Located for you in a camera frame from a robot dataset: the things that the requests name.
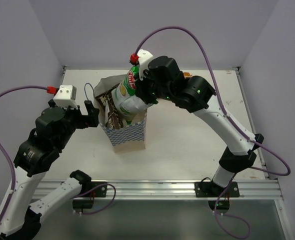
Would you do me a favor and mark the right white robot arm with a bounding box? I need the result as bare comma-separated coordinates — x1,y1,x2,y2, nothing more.
134,54,264,197

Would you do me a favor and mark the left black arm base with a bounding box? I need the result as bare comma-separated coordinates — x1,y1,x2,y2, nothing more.
72,181,107,213

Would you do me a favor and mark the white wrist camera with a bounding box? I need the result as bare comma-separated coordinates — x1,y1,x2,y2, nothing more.
53,85,78,109
129,49,154,81

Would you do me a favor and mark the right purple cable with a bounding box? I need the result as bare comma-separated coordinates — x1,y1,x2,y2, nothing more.
134,26,292,238

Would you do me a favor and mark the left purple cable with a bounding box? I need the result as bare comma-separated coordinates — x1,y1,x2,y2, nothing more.
0,85,117,228

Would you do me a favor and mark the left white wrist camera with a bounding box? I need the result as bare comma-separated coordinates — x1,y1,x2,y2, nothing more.
53,85,78,109

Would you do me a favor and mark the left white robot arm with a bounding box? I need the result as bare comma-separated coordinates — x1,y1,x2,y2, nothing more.
0,100,99,240

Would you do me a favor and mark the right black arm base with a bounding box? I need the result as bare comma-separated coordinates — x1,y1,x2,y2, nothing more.
194,177,241,214

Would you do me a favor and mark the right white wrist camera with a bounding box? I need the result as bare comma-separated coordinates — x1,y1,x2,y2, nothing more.
129,49,154,81

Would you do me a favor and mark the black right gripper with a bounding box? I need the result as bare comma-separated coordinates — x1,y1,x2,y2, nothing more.
134,67,175,105

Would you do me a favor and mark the green Chuba snack bag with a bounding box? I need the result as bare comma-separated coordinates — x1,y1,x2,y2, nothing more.
111,66,149,125

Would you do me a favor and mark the blue checkered paper bag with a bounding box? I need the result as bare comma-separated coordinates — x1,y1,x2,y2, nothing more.
83,74,147,153

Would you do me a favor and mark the brown chocolate snack bag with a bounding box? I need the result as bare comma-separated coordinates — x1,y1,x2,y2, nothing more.
95,85,124,130

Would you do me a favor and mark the aluminium front rail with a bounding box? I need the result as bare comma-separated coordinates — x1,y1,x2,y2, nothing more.
29,178,285,201

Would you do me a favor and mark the orange chips bag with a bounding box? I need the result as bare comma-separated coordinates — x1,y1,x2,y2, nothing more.
183,72,193,78

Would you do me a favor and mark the purple cable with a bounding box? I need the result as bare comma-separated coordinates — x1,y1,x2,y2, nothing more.
134,26,292,238
0,85,117,228

